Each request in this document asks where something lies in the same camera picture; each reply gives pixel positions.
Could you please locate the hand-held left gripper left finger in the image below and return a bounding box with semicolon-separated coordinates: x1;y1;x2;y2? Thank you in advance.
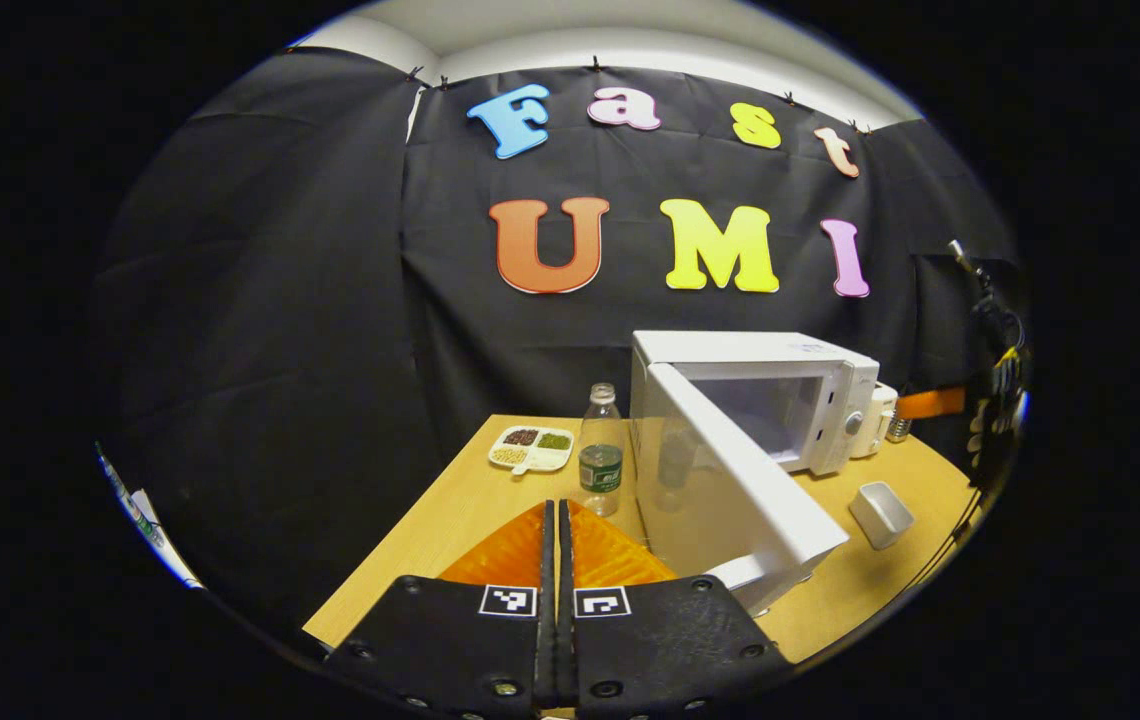
325;500;558;720

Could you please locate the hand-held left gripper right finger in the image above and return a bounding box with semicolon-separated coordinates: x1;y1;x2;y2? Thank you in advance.
557;500;796;720

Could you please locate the white rectangular food tray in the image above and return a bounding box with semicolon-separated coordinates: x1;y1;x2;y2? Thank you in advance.
848;481;916;552

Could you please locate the white microwave oven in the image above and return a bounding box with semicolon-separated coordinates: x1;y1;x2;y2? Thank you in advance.
628;330;881;617

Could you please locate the white toaster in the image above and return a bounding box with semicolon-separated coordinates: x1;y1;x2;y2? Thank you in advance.
850;382;899;460

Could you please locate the green label water bottle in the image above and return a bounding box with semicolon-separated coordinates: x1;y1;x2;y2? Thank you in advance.
578;383;625;518

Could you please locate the white divided bean plate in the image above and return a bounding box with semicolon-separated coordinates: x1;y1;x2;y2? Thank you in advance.
488;425;575;477

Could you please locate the black backdrop cloth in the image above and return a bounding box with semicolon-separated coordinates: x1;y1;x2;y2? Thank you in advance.
90;45;1026;641

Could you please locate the thin black cable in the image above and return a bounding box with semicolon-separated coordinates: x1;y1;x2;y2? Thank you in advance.
905;485;986;596

